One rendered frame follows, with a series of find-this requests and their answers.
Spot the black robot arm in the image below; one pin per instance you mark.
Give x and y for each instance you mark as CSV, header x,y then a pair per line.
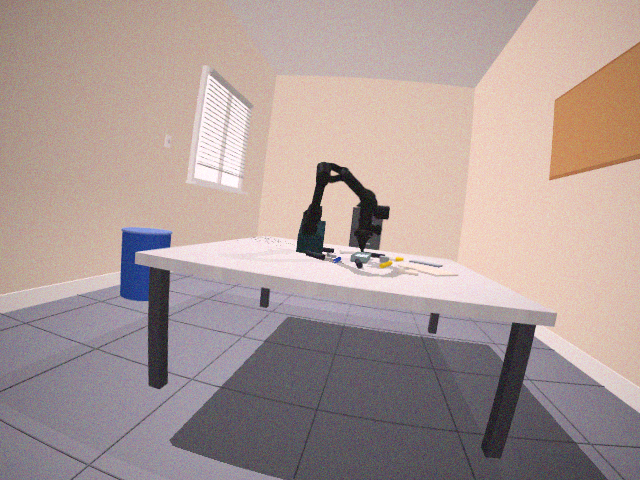
x,y
368,203

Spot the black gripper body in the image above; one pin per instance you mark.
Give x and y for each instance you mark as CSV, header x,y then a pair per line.
x,y
361,231

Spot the keyboard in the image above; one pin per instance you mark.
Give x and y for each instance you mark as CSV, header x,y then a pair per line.
x,y
363,256

